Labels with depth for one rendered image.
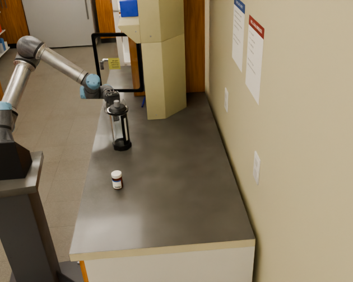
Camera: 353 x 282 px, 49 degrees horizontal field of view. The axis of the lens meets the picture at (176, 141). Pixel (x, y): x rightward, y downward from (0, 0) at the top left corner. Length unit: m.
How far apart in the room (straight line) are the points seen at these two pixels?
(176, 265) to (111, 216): 0.33
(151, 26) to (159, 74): 0.28
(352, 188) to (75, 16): 6.68
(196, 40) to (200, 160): 0.93
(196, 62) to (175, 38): 0.41
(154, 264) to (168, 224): 0.16
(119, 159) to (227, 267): 0.78
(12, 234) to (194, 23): 1.62
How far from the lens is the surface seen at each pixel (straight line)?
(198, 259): 1.56
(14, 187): 1.95
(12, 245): 2.26
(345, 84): 0.81
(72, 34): 7.32
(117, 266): 1.56
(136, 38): 2.15
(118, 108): 1.95
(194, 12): 2.52
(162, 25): 2.15
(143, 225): 1.58
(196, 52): 2.58
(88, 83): 2.08
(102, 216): 1.65
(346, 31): 0.81
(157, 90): 2.26
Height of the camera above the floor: 2.01
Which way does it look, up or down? 31 degrees down
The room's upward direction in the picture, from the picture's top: 3 degrees counter-clockwise
